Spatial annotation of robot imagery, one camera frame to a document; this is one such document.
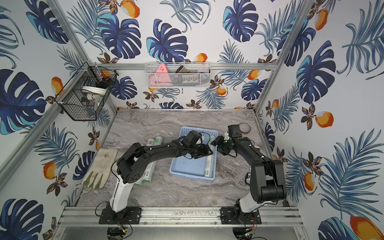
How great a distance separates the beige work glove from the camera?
871mm

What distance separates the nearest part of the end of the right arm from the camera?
28.0 inches

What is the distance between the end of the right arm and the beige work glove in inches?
25.5

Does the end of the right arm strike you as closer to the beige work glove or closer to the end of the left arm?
the end of the left arm
